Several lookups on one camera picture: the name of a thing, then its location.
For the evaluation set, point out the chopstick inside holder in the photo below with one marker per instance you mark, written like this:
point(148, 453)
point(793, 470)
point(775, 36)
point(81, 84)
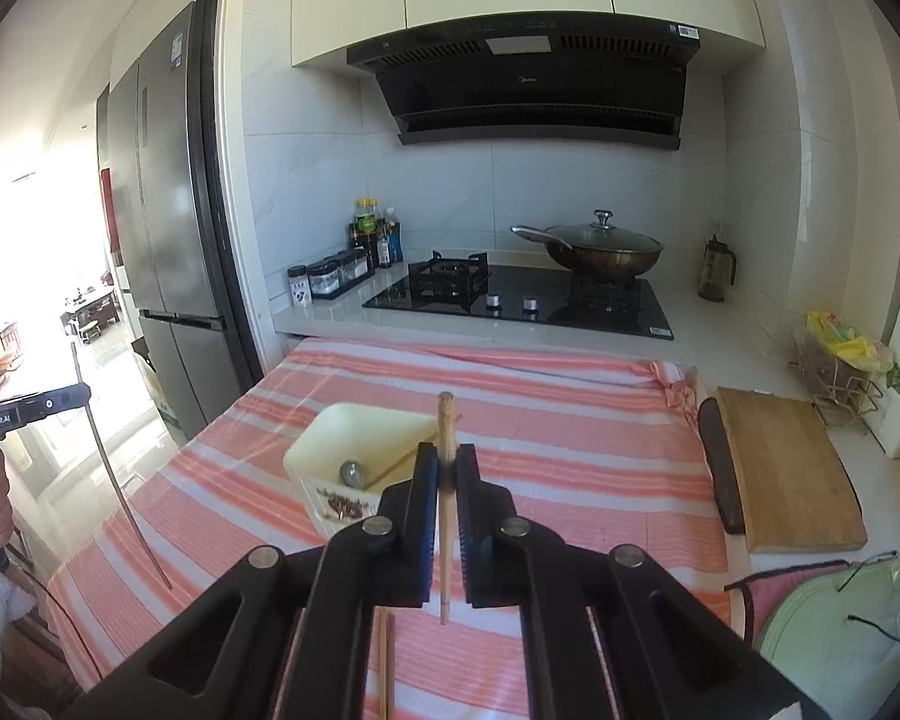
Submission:
point(393, 467)

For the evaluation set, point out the pink striped table cloth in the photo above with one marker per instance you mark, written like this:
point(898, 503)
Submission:
point(602, 451)

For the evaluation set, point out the dark glass pitcher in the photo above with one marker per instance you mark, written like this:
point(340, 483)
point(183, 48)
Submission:
point(718, 272)

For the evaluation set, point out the cream utensil holder box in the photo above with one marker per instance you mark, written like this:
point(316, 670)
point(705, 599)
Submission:
point(360, 457)

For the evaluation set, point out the wire basket with bags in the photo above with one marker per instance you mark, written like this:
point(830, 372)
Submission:
point(838, 366)

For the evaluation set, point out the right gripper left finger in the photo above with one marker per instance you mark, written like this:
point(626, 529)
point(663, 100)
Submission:
point(286, 635)

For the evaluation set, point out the black range hood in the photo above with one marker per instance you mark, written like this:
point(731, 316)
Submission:
point(561, 75)

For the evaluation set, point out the metal spoon in holder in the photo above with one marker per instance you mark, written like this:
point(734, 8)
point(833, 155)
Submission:
point(352, 474)

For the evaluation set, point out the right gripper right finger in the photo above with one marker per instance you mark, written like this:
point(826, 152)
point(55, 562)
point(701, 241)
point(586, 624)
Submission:
point(608, 635)

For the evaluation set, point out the green glass lid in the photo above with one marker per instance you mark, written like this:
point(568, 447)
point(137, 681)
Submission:
point(837, 638)

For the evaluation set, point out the black gas cooktop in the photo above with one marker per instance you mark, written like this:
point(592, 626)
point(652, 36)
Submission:
point(474, 287)

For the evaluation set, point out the green label oil bottle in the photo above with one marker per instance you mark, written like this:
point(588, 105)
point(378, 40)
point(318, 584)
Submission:
point(365, 224)

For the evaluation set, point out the dark wok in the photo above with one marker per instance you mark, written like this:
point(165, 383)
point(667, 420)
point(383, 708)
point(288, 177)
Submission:
point(600, 260)

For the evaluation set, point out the glass wok lid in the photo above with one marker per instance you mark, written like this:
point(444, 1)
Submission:
point(602, 234)

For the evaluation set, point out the white spice jar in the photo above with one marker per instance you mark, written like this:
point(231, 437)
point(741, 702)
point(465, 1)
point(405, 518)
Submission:
point(298, 282)

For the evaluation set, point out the blue label bottle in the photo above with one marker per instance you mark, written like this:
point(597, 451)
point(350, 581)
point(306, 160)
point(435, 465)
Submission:
point(393, 235)

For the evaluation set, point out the wooden cutting board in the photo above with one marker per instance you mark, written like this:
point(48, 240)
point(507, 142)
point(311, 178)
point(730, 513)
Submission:
point(795, 494)

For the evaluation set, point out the wooden chopstick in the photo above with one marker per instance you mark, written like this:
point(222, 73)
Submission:
point(383, 663)
point(447, 449)

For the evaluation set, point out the silver refrigerator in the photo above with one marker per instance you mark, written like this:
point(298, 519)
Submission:
point(163, 237)

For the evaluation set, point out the wooden chopstick on cloth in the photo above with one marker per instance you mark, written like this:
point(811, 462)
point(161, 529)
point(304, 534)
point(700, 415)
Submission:
point(383, 663)

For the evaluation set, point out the dark sauce bottle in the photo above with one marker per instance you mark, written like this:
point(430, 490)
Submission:
point(382, 242)

